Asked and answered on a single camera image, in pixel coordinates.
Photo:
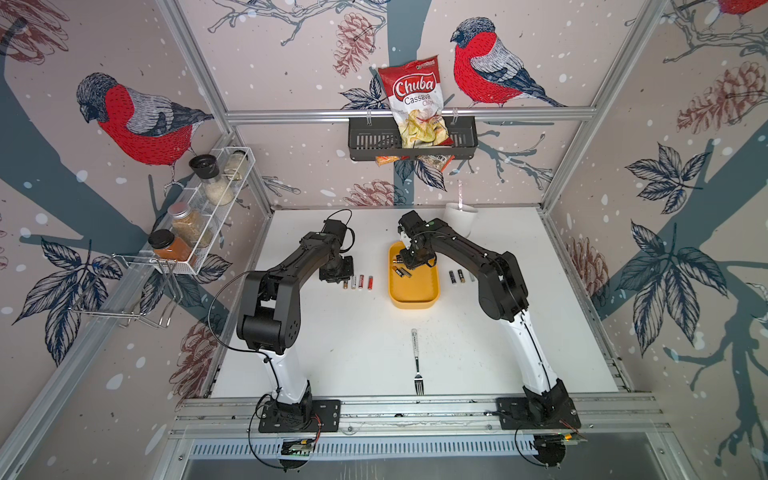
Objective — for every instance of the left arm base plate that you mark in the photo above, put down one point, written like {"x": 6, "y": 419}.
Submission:
{"x": 307, "y": 416}

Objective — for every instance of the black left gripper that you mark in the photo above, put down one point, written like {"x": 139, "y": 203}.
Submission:
{"x": 347, "y": 274}

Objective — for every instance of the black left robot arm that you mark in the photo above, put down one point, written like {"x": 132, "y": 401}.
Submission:
{"x": 270, "y": 312}

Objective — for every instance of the silver lid spice jar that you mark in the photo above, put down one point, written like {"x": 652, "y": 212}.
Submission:
{"x": 189, "y": 224}

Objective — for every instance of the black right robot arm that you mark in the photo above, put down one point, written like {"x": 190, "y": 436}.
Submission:
{"x": 502, "y": 295}

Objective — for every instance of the Chuba cassava chips bag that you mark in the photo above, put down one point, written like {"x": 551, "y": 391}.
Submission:
{"x": 416, "y": 100}

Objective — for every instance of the aluminium frame corner post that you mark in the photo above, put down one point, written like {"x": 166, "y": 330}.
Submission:
{"x": 188, "y": 46}

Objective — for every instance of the aluminium front rail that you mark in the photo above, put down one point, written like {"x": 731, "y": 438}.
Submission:
{"x": 428, "y": 415}

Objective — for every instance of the white wire spice rack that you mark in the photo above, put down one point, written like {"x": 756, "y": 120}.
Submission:
{"x": 201, "y": 210}

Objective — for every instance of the yellow plastic storage box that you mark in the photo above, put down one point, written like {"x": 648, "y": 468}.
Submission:
{"x": 411, "y": 289}

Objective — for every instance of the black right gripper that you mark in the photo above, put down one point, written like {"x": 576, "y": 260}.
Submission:
{"x": 409, "y": 264}

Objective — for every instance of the orange spice jar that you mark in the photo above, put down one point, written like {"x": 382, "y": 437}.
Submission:
{"x": 167, "y": 245}

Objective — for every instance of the silver fork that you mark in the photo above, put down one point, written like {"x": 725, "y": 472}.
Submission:
{"x": 418, "y": 378}

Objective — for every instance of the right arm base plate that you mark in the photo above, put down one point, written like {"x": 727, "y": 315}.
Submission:
{"x": 520, "y": 413}

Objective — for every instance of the black lid spice jar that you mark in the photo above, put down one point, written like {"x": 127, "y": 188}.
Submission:
{"x": 216, "y": 187}

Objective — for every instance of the white cup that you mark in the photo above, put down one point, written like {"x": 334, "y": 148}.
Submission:
{"x": 460, "y": 217}

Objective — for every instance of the black wire basket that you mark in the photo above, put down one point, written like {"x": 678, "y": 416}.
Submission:
{"x": 372, "y": 138}

